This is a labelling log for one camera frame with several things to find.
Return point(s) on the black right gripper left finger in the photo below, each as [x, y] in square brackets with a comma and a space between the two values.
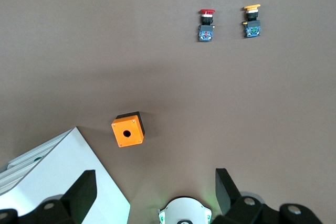
[73, 200]

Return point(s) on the red mushroom push button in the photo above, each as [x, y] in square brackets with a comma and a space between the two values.
[206, 31]

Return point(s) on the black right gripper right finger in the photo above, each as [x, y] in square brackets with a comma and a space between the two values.
[236, 208]

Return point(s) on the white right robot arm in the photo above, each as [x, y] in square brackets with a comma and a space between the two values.
[183, 208]

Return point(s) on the orange button enclosure box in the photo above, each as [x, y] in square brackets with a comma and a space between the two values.
[131, 132]

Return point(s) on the yellow mushroom push button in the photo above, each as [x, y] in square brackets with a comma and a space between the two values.
[251, 28]

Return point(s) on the white drawer cabinet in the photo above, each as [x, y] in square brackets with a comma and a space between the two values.
[65, 161]

